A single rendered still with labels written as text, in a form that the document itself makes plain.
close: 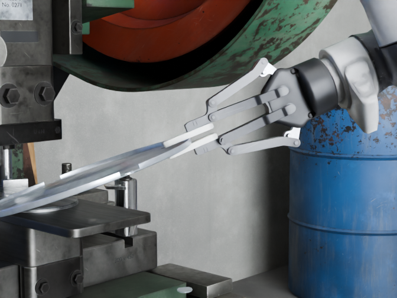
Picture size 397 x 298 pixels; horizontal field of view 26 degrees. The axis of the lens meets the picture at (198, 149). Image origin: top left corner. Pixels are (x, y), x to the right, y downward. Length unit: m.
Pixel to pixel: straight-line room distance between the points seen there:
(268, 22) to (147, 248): 0.40
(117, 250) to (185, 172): 2.01
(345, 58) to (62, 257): 0.48
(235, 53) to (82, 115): 1.62
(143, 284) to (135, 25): 0.49
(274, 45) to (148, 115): 1.77
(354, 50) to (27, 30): 0.47
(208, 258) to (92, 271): 2.21
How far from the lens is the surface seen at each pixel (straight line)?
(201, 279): 1.35
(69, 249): 1.23
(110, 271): 1.33
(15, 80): 1.23
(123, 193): 1.35
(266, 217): 3.75
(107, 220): 1.12
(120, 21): 1.60
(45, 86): 1.26
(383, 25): 1.09
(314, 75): 1.14
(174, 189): 3.29
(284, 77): 1.15
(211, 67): 1.39
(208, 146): 1.13
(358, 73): 1.13
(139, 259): 1.37
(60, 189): 1.09
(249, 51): 1.40
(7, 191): 1.36
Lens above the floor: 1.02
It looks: 7 degrees down
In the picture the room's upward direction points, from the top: straight up
